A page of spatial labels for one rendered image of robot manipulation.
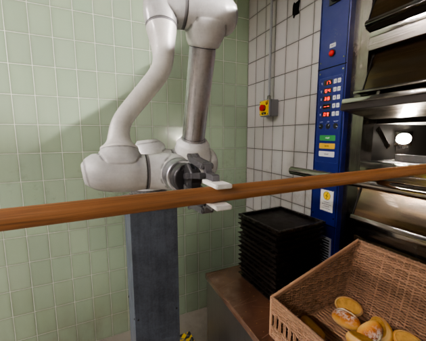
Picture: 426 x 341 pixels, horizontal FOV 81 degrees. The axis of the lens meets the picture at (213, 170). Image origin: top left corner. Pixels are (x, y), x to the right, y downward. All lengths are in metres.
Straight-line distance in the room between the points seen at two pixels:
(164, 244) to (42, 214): 0.81
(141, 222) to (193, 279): 0.99
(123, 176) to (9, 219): 0.33
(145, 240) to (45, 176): 0.75
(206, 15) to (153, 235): 0.86
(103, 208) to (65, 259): 1.38
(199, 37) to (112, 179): 0.57
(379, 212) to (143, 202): 1.00
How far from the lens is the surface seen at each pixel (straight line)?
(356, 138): 1.26
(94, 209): 0.41
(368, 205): 1.25
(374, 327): 1.10
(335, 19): 1.41
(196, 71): 1.01
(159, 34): 0.89
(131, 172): 0.69
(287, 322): 0.98
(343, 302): 1.23
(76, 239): 1.73
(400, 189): 0.75
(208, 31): 0.98
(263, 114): 1.63
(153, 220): 1.11
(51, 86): 1.65
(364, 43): 1.32
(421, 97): 0.99
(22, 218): 0.42
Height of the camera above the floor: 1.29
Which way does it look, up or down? 8 degrees down
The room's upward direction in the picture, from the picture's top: straight up
